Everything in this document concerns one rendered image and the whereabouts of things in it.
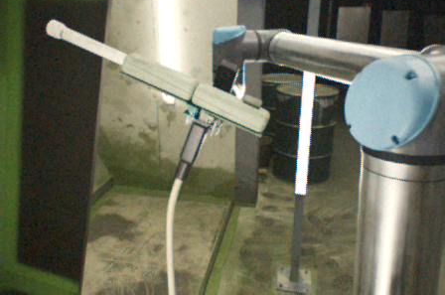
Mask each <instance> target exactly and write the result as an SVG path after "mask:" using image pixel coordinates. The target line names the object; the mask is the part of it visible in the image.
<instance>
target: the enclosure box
mask: <svg viewBox="0 0 445 295"><path fill-rule="evenodd" d="M112 1H113V0H0V295H81V291H82V284H83V271H84V263H85V255H86V248H87V240H88V226H89V218H90V211H91V204H92V190H93V182H94V174H95V160H96V153H97V146H98V138H99V124H100V116H101V109H102V96H103V89H104V81H105V67H106V58H104V57H102V56H100V55H99V54H96V53H93V52H92V51H89V50H86V49H85V48H82V47H79V46H78V45H75V44H73V43H71V42H70V41H66V40H64V39H59V38H54V37H53V36H51V35H50V34H48V33H47V26H48V25H49V22H52V21H53V20H55V21H57V22H60V23H62V24H63V25H66V28H68V29H71V30H73V31H75V32H78V33H79V34H82V35H85V36H86V37H89V38H90V39H93V40H95V41H97V42H101V43H102V44H104V45H108V38H109V30H110V16H111V8H112Z"/></svg>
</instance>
